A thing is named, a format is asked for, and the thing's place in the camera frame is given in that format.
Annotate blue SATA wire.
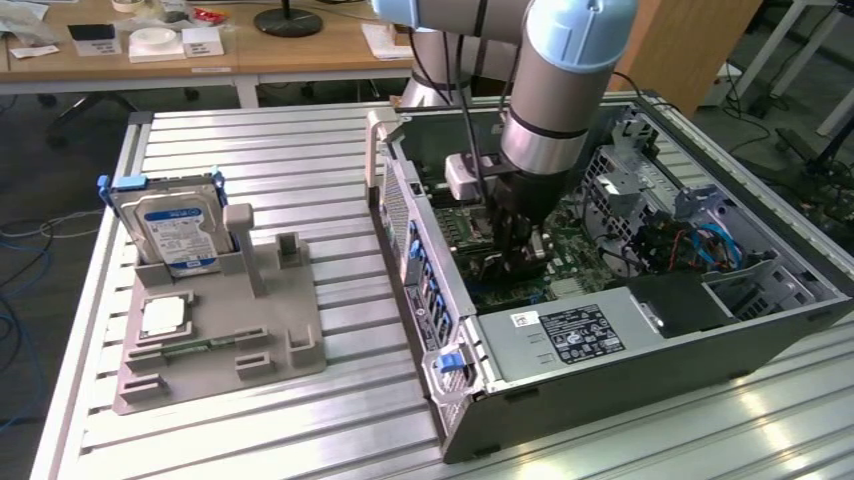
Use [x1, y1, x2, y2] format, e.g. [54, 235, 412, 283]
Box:
[689, 222, 745, 274]

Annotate black cable behind case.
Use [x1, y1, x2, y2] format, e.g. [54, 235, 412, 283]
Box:
[609, 72, 672, 109]

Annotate green RAM stick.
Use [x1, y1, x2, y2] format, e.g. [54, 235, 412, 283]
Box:
[157, 337, 238, 355]

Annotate black plastic shroud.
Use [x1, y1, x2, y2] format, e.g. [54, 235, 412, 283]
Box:
[625, 272, 739, 337]

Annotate silver CPU chip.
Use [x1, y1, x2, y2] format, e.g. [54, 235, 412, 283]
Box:
[137, 297, 189, 337]

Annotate white booklet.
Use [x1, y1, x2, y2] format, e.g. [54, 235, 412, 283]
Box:
[361, 22, 414, 61]

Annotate green motherboard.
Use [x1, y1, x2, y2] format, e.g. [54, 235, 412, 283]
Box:
[425, 174, 632, 317]

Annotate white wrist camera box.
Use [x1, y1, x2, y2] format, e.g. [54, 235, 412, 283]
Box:
[444, 152, 502, 201]

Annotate white block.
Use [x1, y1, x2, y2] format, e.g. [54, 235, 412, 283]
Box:
[180, 27, 225, 59]

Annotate red packet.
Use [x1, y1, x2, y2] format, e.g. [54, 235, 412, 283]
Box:
[190, 5, 232, 26]

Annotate clear plastic bag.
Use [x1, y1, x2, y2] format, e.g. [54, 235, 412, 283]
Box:
[0, 0, 58, 46]

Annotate wooden cabinet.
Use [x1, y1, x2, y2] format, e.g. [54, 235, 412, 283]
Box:
[603, 0, 765, 116]

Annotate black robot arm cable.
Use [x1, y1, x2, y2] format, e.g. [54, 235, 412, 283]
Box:
[405, 27, 519, 201]

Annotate metal disk bay cage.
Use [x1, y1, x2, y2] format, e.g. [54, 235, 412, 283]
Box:
[577, 144, 735, 241]

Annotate blue floor cable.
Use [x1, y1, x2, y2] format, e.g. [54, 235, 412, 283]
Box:
[0, 237, 54, 431]

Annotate white desk frame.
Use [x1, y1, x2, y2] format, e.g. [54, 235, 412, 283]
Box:
[725, 0, 854, 136]

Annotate black round lamp base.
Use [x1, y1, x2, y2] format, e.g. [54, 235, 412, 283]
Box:
[252, 0, 326, 38]

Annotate brown cardboard box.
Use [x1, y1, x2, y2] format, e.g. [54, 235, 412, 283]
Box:
[389, 19, 418, 49]

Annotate white floor cable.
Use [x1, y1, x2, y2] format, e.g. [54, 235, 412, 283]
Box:
[0, 209, 105, 240]

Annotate black and white box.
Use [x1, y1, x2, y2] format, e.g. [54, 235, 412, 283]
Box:
[66, 23, 122, 57]

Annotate CPU socket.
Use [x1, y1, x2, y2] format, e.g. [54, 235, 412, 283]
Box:
[465, 205, 498, 240]

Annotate black equipment stand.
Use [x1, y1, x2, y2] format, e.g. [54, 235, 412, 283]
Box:
[772, 89, 854, 226]

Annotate hard disk with blue carrier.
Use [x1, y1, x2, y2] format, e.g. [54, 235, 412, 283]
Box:
[94, 167, 236, 279]

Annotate black power wire bundle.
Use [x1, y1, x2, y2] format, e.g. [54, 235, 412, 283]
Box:
[629, 224, 701, 274]

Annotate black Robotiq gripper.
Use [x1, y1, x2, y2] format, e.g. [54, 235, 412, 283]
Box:
[488, 171, 568, 257]

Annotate open dark PC case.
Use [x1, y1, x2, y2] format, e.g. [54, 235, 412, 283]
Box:
[362, 89, 854, 465]

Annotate grey plastic parts rack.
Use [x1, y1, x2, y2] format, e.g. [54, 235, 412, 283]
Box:
[110, 202, 328, 417]

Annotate grey power supply unit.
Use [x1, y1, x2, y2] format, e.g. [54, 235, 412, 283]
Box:
[476, 289, 668, 384]

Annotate wooden desk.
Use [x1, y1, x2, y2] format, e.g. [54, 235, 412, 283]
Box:
[0, 0, 508, 96]

